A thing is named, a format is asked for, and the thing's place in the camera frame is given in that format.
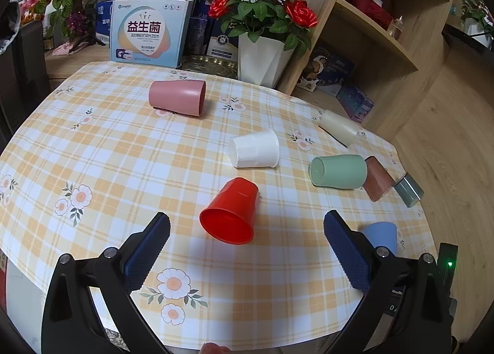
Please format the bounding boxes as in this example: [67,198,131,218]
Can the green cup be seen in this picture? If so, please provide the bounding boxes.
[309,154,368,189]

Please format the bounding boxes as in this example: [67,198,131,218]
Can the blue cup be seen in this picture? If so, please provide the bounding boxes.
[361,222,398,256]

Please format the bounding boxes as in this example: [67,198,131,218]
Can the blue and white box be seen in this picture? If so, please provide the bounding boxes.
[94,0,116,50]

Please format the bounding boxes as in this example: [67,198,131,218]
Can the cream cup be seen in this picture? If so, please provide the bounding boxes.
[318,109,360,147]

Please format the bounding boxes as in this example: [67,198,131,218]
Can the grey-green cup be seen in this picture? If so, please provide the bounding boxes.
[394,173,424,208]

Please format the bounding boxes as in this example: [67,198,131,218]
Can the red roses in white pot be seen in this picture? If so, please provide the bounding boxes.
[197,0,319,89]

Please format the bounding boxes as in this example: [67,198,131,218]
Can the purple box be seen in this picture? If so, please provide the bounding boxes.
[336,84,375,124]

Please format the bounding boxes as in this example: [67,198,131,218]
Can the dark chair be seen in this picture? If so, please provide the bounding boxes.
[0,1,51,140]

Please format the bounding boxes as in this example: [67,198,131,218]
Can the gold tray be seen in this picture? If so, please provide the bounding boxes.
[181,55,238,77]

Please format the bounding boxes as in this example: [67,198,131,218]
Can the brown cup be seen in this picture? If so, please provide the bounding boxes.
[364,156,395,202]

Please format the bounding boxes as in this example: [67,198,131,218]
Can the wooden shelf unit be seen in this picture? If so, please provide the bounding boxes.
[277,0,463,143]

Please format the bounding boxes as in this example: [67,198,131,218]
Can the tall dark blue box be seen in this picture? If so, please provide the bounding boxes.
[187,16,211,57]

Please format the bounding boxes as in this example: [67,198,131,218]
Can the pink cup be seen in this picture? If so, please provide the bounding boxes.
[149,80,206,119]

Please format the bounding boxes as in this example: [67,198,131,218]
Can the person's left hand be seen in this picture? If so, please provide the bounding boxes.
[202,342,232,354]

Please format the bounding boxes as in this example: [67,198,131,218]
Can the light blue product box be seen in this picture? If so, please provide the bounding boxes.
[110,0,194,68]

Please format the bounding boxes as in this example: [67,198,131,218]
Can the small glass bottle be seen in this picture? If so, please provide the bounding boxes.
[388,15,406,39]

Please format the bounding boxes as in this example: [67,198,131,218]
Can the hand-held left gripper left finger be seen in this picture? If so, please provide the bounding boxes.
[40,212,171,354]

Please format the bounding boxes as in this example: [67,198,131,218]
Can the white plastic cup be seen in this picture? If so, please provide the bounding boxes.
[229,129,280,169]

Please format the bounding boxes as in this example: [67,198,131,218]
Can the red plastic cup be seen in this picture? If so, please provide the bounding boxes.
[199,177,260,247]

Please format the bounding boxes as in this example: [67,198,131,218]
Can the flowers in white vase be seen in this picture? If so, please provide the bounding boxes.
[458,0,494,40]

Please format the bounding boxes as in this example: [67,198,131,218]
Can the red basket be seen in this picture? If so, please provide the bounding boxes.
[343,0,396,29]

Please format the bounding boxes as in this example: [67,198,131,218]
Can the black tripod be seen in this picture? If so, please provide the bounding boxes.
[64,26,107,50]

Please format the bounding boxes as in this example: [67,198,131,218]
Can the yellow checkered floral tablecloth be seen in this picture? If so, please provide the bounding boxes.
[0,61,438,349]

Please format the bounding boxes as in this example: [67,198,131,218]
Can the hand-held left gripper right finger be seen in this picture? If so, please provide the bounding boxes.
[323,210,453,354]

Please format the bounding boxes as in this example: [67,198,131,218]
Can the illustrated blue box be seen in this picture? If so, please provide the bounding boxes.
[299,43,356,95]

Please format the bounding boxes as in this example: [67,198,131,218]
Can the dark box with emblem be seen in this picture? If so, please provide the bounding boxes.
[206,22,240,60]

